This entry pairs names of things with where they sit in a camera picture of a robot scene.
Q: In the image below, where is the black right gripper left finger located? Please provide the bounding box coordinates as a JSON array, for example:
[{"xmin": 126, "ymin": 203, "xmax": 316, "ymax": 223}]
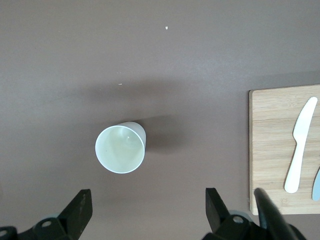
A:
[{"xmin": 0, "ymin": 188, "xmax": 93, "ymax": 240}]

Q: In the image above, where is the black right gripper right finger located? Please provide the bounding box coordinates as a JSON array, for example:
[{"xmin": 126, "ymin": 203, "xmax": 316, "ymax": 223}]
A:
[{"xmin": 202, "ymin": 187, "xmax": 264, "ymax": 240}]

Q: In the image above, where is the white plastic cup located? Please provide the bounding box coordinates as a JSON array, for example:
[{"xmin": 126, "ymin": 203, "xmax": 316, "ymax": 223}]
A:
[{"xmin": 94, "ymin": 121, "xmax": 147, "ymax": 175}]

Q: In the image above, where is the bamboo cutting board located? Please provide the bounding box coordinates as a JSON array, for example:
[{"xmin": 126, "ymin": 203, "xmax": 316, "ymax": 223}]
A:
[{"xmin": 248, "ymin": 83, "xmax": 320, "ymax": 216}]

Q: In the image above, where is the grey plastic knife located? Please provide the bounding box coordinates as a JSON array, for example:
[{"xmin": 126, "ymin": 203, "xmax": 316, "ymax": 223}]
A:
[{"xmin": 311, "ymin": 166, "xmax": 320, "ymax": 202}]

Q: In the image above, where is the white plastic knife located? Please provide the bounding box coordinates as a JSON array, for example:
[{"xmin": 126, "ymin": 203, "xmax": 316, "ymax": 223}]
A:
[{"xmin": 284, "ymin": 96, "xmax": 319, "ymax": 194}]

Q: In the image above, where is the brown table cover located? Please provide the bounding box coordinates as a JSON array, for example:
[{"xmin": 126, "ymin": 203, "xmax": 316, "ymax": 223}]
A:
[{"xmin": 0, "ymin": 0, "xmax": 320, "ymax": 240}]

